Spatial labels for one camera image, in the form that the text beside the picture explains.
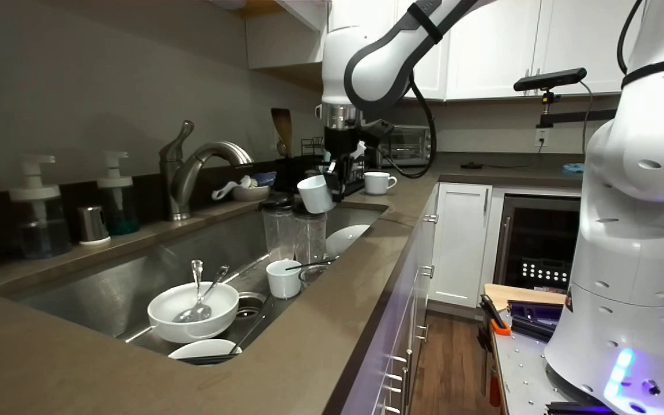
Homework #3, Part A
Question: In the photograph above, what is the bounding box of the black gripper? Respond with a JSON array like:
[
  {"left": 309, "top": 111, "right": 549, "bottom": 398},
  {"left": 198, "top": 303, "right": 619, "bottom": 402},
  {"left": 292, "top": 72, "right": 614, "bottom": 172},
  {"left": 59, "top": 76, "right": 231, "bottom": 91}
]
[{"left": 320, "top": 125, "right": 385, "bottom": 204}]

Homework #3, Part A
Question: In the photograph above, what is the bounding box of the sink drain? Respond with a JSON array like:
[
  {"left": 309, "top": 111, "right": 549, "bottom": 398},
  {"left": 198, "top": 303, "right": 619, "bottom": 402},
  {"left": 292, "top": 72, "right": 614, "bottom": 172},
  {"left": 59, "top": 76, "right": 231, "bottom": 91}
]
[{"left": 236, "top": 296, "right": 268, "bottom": 323}]

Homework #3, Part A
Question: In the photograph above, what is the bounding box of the stainless steel sink basin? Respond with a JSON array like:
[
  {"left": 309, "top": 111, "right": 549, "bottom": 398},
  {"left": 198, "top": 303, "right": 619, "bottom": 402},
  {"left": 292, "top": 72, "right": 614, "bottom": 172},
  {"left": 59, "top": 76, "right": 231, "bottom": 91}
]
[{"left": 0, "top": 201, "right": 390, "bottom": 370}]

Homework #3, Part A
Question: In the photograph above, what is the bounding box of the small steel cup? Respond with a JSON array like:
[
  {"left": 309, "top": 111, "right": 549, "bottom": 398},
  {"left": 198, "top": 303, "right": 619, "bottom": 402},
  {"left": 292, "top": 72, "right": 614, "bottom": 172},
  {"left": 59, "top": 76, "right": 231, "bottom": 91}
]
[{"left": 76, "top": 204, "right": 113, "bottom": 249}]

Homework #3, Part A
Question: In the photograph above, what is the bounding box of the large white plate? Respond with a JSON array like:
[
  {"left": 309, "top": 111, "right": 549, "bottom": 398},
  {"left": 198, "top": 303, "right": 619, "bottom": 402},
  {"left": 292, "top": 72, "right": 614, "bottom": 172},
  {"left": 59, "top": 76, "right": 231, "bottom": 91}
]
[{"left": 322, "top": 222, "right": 373, "bottom": 260}]

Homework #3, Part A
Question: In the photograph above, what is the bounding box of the wooden spatula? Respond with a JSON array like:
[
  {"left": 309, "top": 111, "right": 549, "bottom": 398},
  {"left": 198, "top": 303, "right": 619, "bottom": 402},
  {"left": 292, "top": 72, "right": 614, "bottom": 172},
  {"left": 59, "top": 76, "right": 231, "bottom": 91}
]
[{"left": 269, "top": 107, "right": 296, "bottom": 162}]

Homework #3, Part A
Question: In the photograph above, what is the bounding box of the long dark chopstick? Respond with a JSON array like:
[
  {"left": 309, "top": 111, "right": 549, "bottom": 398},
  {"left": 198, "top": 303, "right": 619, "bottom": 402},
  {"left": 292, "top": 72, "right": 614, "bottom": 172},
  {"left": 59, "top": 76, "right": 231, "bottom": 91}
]
[{"left": 284, "top": 254, "right": 340, "bottom": 272}]

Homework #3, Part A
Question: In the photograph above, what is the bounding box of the small bowl holding scrubbers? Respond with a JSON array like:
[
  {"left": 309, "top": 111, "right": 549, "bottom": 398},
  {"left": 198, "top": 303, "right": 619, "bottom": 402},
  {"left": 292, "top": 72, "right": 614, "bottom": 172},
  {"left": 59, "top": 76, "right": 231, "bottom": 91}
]
[{"left": 231, "top": 182, "right": 272, "bottom": 206}]

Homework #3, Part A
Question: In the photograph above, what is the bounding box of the white dish brush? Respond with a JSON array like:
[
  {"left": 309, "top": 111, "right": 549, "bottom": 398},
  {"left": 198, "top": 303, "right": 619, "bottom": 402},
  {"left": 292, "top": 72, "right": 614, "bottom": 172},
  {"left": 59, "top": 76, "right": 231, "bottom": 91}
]
[{"left": 209, "top": 172, "right": 260, "bottom": 204}]

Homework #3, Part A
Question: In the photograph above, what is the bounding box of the white mug with chopstick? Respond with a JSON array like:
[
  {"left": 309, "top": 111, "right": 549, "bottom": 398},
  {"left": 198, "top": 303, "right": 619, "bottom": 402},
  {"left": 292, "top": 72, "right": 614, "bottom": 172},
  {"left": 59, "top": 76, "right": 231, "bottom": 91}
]
[{"left": 263, "top": 259, "right": 305, "bottom": 303}]

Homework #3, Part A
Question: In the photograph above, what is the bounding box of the glossy grey base cabinet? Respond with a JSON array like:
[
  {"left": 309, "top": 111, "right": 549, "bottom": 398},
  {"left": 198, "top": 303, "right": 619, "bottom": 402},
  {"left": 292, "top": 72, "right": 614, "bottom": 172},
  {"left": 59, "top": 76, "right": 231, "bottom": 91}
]
[{"left": 339, "top": 186, "right": 442, "bottom": 415}]

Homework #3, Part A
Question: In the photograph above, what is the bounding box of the white base cabinet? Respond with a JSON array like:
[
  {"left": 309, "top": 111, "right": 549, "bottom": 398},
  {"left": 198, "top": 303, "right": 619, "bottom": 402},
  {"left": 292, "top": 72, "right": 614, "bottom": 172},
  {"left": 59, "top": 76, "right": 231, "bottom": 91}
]
[{"left": 428, "top": 182, "right": 493, "bottom": 312}]

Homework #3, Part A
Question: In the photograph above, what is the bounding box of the brushed steel kitchen faucet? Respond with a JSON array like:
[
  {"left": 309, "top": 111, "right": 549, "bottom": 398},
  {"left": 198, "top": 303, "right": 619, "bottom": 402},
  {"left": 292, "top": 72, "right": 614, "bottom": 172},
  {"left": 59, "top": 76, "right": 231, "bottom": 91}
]
[{"left": 157, "top": 117, "right": 256, "bottom": 227}]

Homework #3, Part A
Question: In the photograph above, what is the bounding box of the metal spoon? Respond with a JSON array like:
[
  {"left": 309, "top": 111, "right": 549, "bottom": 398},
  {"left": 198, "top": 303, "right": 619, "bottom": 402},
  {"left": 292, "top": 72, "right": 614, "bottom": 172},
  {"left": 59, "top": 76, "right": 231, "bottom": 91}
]
[
  {"left": 173, "top": 264, "right": 233, "bottom": 323},
  {"left": 189, "top": 259, "right": 204, "bottom": 321}
]

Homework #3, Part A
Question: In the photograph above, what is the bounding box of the white bowl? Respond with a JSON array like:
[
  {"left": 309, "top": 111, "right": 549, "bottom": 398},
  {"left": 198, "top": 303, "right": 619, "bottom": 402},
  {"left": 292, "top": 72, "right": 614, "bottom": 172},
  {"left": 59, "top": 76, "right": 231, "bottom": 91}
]
[{"left": 144, "top": 280, "right": 241, "bottom": 345}]

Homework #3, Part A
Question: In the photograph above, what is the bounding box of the black beverage fridge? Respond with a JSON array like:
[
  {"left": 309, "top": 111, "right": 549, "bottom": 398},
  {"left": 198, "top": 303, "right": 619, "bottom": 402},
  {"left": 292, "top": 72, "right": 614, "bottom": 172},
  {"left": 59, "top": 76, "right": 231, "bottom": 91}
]
[{"left": 491, "top": 192, "right": 585, "bottom": 293}]

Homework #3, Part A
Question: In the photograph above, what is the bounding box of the small white dish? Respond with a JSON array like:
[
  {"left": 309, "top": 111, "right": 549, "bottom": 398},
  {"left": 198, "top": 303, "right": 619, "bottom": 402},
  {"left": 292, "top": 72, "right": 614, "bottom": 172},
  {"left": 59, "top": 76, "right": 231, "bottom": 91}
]
[{"left": 166, "top": 336, "right": 244, "bottom": 364}]

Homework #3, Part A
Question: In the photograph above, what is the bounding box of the wooden board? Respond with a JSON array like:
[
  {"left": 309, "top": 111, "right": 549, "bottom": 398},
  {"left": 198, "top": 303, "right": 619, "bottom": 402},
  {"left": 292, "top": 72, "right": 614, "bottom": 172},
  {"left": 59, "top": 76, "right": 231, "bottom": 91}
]
[{"left": 481, "top": 282, "right": 570, "bottom": 312}]

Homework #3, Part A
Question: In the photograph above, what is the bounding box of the green soap dispenser white pump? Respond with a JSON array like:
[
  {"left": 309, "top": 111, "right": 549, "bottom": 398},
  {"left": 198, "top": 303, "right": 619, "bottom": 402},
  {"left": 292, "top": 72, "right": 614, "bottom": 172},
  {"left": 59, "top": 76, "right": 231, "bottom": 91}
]
[{"left": 95, "top": 148, "right": 143, "bottom": 237}]

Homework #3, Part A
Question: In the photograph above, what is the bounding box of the black box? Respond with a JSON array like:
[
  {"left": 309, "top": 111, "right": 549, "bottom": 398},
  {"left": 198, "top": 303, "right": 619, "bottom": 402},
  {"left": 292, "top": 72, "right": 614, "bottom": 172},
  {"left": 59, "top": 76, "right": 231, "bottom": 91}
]
[{"left": 505, "top": 300, "right": 568, "bottom": 341}]

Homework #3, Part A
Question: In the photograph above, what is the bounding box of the speckled robot mounting table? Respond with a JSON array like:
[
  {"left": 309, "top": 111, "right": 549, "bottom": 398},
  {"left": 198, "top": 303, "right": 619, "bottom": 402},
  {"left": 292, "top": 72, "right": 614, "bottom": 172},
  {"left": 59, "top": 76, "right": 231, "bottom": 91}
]
[{"left": 491, "top": 325, "right": 603, "bottom": 415}]

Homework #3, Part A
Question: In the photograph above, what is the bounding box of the clear soap dispenser white pump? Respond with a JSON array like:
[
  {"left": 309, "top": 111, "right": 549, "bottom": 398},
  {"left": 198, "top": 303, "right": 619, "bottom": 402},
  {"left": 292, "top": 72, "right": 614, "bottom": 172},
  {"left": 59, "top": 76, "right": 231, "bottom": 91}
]
[{"left": 7, "top": 152, "right": 71, "bottom": 264}]

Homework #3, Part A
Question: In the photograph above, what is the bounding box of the black wire dish rack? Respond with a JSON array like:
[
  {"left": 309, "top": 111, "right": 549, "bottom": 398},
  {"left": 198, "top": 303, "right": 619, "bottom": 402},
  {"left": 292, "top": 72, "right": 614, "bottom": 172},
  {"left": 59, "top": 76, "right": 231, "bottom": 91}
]
[{"left": 298, "top": 133, "right": 330, "bottom": 199}]

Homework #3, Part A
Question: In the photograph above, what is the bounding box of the steel door handle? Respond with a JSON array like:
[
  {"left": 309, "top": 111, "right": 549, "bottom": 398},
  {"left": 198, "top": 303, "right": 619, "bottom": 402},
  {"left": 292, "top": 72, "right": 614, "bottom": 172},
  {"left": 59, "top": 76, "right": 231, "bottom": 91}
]
[
  {"left": 382, "top": 348, "right": 414, "bottom": 389},
  {"left": 373, "top": 388, "right": 404, "bottom": 415}
]

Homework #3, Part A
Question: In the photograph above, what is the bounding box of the orange handled clamp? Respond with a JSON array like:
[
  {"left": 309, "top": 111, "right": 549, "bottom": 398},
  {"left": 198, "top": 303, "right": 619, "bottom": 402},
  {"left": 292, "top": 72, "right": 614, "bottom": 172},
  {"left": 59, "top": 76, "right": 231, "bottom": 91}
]
[{"left": 480, "top": 293, "right": 517, "bottom": 338}]

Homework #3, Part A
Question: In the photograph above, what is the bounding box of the white wall cabinet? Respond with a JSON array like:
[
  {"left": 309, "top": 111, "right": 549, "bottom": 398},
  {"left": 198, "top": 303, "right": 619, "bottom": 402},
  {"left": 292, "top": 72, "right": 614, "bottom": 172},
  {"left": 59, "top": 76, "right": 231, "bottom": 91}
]
[{"left": 244, "top": 0, "right": 628, "bottom": 107}]

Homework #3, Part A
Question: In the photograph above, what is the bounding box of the black stereo camera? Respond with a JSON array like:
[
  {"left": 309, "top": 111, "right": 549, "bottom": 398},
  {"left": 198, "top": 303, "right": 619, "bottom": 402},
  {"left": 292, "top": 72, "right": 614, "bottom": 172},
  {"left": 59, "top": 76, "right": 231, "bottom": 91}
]
[{"left": 512, "top": 65, "right": 589, "bottom": 95}]

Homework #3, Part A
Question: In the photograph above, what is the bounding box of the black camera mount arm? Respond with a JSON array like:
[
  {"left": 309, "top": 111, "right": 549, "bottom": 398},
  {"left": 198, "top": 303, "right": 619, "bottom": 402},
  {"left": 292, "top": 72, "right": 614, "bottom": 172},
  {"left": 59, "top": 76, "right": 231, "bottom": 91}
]
[{"left": 534, "top": 91, "right": 601, "bottom": 131}]

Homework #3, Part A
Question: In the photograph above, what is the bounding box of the black cable around robot base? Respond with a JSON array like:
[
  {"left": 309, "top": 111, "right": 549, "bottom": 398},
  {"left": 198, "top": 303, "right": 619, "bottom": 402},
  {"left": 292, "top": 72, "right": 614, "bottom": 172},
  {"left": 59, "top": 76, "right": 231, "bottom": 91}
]
[{"left": 615, "top": 0, "right": 664, "bottom": 87}]

